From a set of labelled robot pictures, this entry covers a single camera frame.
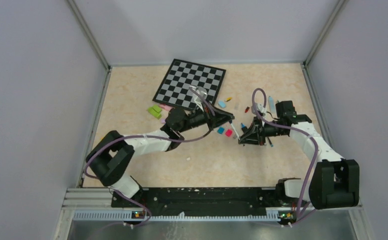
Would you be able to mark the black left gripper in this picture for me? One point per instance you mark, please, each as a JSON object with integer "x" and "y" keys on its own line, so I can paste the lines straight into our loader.
{"x": 216, "y": 117}

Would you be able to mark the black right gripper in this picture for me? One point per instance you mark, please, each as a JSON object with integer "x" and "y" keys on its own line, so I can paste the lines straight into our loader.
{"x": 253, "y": 135}

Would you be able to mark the blue cap of highlighter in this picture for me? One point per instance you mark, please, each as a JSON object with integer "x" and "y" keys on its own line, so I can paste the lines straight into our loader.
{"x": 221, "y": 130}

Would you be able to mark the light blue highlighter cap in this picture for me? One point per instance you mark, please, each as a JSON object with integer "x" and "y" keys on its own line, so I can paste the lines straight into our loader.
{"x": 222, "y": 104}

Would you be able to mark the pink cap of highlighter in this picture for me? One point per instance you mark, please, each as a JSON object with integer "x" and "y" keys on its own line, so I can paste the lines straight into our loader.
{"x": 228, "y": 133}

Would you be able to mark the light blue highlighter body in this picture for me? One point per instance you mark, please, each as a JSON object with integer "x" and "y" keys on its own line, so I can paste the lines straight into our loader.
{"x": 271, "y": 102}

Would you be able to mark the pink highlighter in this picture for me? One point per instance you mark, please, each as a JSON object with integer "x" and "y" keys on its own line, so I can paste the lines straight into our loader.
{"x": 165, "y": 107}

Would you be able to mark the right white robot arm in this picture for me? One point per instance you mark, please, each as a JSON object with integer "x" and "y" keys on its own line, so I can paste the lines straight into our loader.
{"x": 331, "y": 181}

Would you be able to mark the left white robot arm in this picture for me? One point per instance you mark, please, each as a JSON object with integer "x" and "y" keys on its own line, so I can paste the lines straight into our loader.
{"x": 110, "y": 158}

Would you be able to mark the black grey chessboard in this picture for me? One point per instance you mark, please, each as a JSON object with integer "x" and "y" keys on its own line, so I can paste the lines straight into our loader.
{"x": 183, "y": 75}

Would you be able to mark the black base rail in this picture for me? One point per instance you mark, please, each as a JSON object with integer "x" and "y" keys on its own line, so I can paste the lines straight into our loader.
{"x": 261, "y": 196}

